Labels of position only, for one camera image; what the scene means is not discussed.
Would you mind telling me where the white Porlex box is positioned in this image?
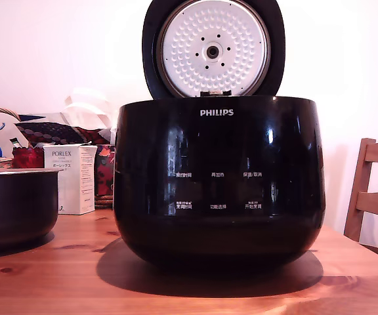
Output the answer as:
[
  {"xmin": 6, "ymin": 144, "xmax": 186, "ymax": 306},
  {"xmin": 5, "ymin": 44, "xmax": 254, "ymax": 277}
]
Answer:
[{"xmin": 43, "ymin": 143, "xmax": 98, "ymax": 216}]

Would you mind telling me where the metallic pot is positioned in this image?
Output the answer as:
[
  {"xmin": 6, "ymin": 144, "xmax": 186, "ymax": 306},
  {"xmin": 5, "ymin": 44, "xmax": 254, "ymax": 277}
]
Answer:
[{"xmin": 0, "ymin": 167, "xmax": 60, "ymax": 252}]

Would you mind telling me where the black rice cooker lid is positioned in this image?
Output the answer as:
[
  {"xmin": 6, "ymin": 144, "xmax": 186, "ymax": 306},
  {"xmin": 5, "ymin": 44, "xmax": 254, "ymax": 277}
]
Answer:
[{"xmin": 141, "ymin": 0, "xmax": 286, "ymax": 99}]

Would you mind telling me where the wooden chair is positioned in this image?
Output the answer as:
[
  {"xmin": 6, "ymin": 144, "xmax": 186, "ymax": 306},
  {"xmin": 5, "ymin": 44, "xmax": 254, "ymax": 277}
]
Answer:
[{"xmin": 343, "ymin": 137, "xmax": 378, "ymax": 257}]

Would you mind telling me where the black Philips rice cooker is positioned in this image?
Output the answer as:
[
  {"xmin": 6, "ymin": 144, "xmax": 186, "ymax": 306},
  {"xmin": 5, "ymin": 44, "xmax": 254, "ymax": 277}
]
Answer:
[{"xmin": 112, "ymin": 95, "xmax": 326, "ymax": 270}]

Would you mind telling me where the white paper bag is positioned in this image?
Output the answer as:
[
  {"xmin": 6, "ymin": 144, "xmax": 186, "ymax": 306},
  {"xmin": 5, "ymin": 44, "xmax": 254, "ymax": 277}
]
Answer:
[{"xmin": 63, "ymin": 87, "xmax": 115, "ymax": 129}]

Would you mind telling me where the floral patterned box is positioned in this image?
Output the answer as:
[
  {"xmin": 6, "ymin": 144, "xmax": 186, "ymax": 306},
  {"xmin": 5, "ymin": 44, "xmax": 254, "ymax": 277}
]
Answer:
[{"xmin": 94, "ymin": 144, "xmax": 116, "ymax": 210}]

